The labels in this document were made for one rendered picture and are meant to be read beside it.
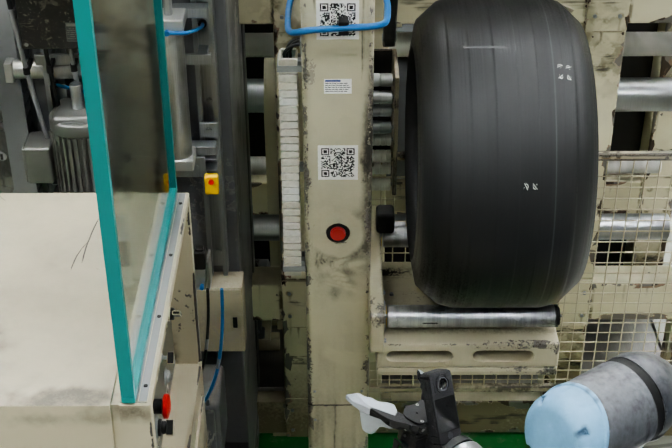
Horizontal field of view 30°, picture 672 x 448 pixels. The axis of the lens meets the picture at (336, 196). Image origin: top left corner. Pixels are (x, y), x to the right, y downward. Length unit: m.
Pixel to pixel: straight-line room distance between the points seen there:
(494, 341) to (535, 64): 0.59
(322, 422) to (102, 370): 1.00
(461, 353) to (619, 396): 0.89
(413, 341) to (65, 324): 0.82
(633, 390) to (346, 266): 0.96
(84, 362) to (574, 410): 0.69
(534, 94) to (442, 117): 0.16
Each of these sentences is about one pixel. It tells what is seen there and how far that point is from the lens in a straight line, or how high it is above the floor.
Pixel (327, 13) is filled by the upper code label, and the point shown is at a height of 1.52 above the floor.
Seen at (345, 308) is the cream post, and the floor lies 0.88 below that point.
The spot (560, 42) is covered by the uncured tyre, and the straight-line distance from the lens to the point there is 2.25.
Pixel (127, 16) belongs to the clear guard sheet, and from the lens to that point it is 1.73.
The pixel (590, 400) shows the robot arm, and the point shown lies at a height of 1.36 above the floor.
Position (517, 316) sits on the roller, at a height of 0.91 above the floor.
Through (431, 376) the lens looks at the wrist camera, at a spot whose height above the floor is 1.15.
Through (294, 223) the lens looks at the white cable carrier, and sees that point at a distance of 2.44.
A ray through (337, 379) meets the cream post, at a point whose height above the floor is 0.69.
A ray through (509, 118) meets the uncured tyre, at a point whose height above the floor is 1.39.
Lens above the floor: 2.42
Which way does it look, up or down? 32 degrees down
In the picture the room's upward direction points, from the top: straight up
